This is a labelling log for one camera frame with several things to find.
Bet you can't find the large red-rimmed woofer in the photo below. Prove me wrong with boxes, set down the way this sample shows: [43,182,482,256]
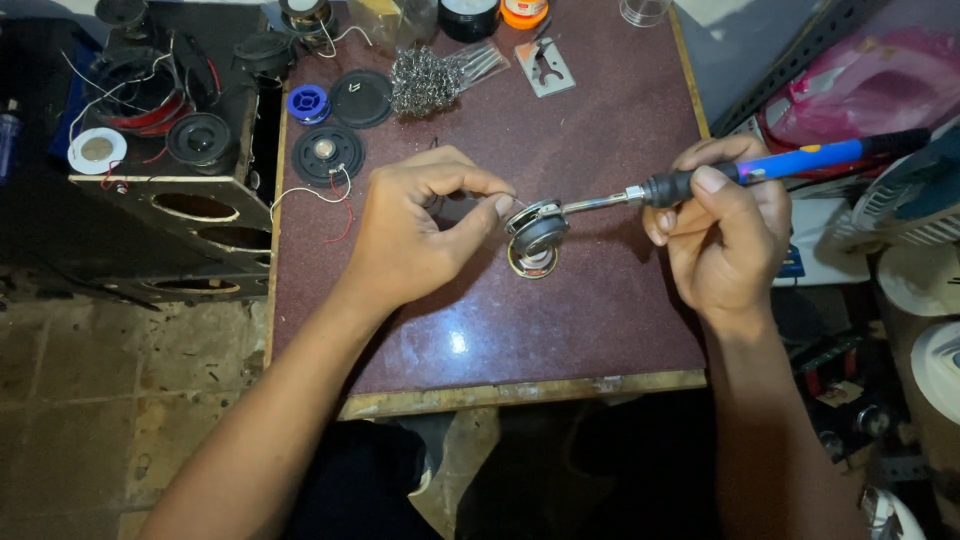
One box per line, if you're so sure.
[84,46,195,139]

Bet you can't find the silver magnet speaker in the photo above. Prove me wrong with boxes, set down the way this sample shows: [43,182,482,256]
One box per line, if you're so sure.
[278,0,336,40]

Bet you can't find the white box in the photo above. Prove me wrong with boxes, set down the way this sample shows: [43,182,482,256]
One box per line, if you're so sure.
[771,196,873,289]

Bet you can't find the person's right hand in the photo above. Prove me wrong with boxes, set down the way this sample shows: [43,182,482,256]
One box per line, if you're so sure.
[641,134,794,318]

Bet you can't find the black speaker with wires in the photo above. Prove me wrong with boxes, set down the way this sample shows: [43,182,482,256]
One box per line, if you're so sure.
[291,123,367,189]

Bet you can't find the grey slotted metal rack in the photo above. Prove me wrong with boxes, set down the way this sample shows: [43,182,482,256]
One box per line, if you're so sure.
[711,0,897,139]

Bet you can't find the flat black round speaker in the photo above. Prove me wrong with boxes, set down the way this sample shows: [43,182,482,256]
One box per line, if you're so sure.
[329,69,394,130]

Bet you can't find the steel wool scrubber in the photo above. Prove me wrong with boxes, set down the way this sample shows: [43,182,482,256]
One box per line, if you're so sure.
[389,45,465,120]

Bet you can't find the small black tweeter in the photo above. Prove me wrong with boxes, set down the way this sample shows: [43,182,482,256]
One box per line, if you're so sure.
[231,30,298,81]

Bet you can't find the white tape roll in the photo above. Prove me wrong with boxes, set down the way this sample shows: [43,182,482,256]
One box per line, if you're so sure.
[66,126,129,177]

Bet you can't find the small gold-rimmed speaker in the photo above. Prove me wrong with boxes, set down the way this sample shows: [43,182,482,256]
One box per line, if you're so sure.
[507,243,561,281]

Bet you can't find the small grey speaker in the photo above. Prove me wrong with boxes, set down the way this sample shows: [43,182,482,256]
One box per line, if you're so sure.
[503,198,570,261]

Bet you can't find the pink plastic bag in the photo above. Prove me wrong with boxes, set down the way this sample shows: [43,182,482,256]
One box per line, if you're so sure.
[759,27,960,150]

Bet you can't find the person's left hand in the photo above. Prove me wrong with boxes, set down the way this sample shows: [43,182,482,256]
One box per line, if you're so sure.
[341,145,519,310]

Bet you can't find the clear plastic cup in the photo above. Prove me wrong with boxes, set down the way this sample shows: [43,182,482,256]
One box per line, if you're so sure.
[619,0,675,30]

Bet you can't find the black jar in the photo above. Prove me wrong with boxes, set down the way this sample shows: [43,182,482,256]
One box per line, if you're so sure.
[438,0,502,45]

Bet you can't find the metal soldering iron stand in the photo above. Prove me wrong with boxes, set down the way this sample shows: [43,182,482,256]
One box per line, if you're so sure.
[513,36,578,99]

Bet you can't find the white fan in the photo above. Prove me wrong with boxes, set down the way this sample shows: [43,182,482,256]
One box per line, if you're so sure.
[831,118,960,250]

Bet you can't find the blue soldering iron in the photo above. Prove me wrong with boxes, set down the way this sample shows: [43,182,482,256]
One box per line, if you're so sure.
[558,128,933,217]

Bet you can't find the clear plastic container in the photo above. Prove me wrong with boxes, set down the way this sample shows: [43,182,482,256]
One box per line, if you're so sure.
[347,0,441,52]

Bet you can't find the white round fan cover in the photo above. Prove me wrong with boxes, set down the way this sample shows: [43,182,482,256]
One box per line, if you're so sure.
[876,241,960,318]
[909,321,960,427]

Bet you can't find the person's dark trousers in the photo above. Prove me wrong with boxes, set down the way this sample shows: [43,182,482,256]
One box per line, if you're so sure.
[288,388,725,540]

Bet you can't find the orange jar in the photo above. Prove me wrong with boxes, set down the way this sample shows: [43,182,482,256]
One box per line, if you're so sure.
[499,0,551,32]

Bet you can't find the black cone speaker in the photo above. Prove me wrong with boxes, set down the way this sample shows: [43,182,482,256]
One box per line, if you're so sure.
[165,111,239,176]

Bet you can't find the clear plastic bag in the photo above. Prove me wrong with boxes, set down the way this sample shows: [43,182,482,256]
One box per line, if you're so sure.
[448,41,513,85]

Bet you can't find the blue bottle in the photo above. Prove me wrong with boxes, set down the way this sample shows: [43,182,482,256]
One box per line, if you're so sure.
[0,97,21,187]

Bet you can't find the black wooden speaker box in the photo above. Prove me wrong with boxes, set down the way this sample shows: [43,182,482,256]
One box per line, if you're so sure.
[66,0,277,303]

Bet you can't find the blue solder spool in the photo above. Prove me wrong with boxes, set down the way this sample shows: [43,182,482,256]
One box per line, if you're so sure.
[285,83,333,126]

